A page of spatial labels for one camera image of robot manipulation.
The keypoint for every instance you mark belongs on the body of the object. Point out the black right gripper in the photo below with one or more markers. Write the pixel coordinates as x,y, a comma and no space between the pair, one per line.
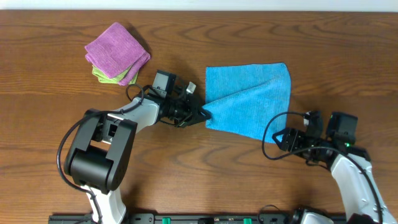
286,143

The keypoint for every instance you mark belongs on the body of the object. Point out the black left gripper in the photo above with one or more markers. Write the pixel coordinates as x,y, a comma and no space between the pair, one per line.
190,111

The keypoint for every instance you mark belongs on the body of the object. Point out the blue microfiber cloth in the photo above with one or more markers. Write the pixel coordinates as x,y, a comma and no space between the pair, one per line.
242,99

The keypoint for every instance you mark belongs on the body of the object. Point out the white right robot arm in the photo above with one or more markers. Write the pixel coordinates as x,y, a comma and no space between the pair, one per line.
353,172

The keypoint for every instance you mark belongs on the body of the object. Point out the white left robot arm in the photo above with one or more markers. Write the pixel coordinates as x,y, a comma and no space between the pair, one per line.
94,154

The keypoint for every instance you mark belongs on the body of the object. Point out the purple folded cloth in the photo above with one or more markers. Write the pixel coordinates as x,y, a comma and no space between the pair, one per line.
115,50

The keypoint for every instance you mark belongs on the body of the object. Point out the green folded cloth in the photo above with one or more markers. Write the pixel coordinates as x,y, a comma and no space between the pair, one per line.
121,79

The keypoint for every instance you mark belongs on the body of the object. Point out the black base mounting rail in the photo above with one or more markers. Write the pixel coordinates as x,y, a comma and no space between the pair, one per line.
266,215

